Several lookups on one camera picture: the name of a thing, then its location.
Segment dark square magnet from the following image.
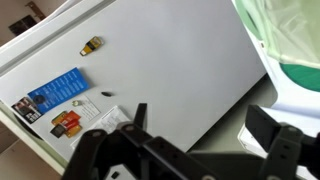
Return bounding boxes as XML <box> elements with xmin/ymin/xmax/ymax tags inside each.
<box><xmin>49</xmin><ymin>124</ymin><xmax>67</xmax><ymax>139</ymax></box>

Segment white electric stove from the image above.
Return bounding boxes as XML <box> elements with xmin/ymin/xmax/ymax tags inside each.
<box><xmin>237</xmin><ymin>29</ymin><xmax>320</xmax><ymax>180</ymax></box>

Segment yellow black bottle magnet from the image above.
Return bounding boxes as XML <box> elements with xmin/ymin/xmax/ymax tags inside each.
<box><xmin>79</xmin><ymin>35</ymin><xmax>105</xmax><ymax>57</ymax></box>

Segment white note card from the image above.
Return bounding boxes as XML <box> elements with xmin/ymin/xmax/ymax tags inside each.
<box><xmin>70</xmin><ymin>94</ymin><xmax>102</xmax><ymax>125</ymax></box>

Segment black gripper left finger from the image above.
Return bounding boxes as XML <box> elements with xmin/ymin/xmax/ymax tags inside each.
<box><xmin>60</xmin><ymin>102</ymin><xmax>218</xmax><ymax>180</ymax></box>

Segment dark green round pad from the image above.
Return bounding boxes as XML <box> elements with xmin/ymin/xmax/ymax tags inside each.
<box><xmin>279</xmin><ymin>62</ymin><xmax>320</xmax><ymax>93</ymax></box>

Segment white paper sheet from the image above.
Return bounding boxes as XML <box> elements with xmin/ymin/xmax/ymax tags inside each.
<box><xmin>69</xmin><ymin>105</ymin><xmax>132</xmax><ymax>149</ymax></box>

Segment black photo magnet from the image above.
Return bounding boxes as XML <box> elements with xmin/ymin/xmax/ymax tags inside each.
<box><xmin>10</xmin><ymin>96</ymin><xmax>43</xmax><ymax>125</ymax></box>

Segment blue printed card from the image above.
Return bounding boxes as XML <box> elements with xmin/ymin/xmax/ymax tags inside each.
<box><xmin>27</xmin><ymin>67</ymin><xmax>90</xmax><ymax>115</ymax></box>

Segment red orange card magnet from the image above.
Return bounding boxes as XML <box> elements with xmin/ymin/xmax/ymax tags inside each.
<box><xmin>50</xmin><ymin>110</ymin><xmax>83</xmax><ymax>131</ymax></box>

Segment dark round magnet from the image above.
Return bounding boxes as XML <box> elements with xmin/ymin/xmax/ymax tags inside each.
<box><xmin>33</xmin><ymin>94</ymin><xmax>47</xmax><ymax>106</ymax></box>

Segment white refrigerator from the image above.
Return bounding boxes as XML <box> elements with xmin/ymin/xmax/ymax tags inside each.
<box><xmin>0</xmin><ymin>0</ymin><xmax>268</xmax><ymax>176</ymax></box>

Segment orange rectangular magnet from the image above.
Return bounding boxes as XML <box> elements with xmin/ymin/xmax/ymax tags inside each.
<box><xmin>64</xmin><ymin>124</ymin><xmax>84</xmax><ymax>139</ymax></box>

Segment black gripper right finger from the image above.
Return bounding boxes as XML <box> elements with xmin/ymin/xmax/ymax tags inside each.
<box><xmin>244</xmin><ymin>103</ymin><xmax>320</xmax><ymax>180</ymax></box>

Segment green cloth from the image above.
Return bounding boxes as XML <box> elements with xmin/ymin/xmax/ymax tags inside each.
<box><xmin>233</xmin><ymin>0</ymin><xmax>320</xmax><ymax>69</ymax></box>

